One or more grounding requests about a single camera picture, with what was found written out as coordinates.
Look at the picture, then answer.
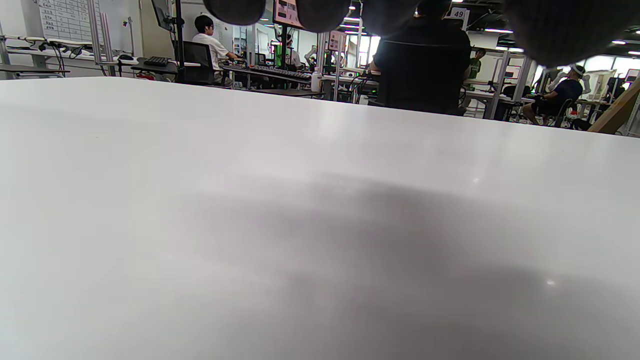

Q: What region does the person's left hand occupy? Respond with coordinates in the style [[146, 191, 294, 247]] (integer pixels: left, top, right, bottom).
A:
[[202, 0, 640, 69]]

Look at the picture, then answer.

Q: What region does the wooden board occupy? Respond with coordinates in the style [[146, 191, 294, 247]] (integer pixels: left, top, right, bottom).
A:
[[588, 80, 640, 135]]

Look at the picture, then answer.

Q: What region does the hanging display screen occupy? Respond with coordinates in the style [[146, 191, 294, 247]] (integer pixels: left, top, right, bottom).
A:
[[273, 0, 305, 29]]

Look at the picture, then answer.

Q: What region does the brown side table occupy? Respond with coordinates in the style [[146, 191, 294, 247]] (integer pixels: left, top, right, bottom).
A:
[[252, 88, 327, 99]]

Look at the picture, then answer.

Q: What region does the black monitor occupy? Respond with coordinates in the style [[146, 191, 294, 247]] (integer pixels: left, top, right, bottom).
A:
[[151, 0, 175, 34]]

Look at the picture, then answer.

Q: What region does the white metal frame desk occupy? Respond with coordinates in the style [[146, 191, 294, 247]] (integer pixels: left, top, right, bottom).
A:
[[462, 50, 536, 122]]

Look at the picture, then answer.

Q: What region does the white wall chart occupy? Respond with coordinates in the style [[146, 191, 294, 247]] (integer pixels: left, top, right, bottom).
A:
[[37, 0, 105, 45]]

